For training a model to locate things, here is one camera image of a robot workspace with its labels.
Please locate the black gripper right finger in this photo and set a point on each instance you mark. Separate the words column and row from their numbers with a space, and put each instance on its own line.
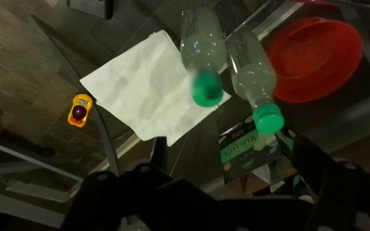
column 343, row 187

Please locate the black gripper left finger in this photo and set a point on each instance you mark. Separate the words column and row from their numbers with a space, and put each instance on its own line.
column 104, row 199

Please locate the green margarita bottle carton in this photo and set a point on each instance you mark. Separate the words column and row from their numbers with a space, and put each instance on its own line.
column 255, row 164

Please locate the cloudy bottle green cap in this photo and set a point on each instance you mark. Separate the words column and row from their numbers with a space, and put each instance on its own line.
column 255, row 79
column 203, row 54

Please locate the yellow toy car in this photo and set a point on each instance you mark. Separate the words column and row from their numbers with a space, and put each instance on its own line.
column 80, row 109

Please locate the white paper napkin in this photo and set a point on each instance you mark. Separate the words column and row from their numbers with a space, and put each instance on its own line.
column 149, row 90

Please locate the red plastic bowl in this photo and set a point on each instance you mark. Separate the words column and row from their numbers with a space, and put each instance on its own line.
column 314, row 56

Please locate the black remote control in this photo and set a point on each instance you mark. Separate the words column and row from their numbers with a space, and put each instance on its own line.
column 95, row 8

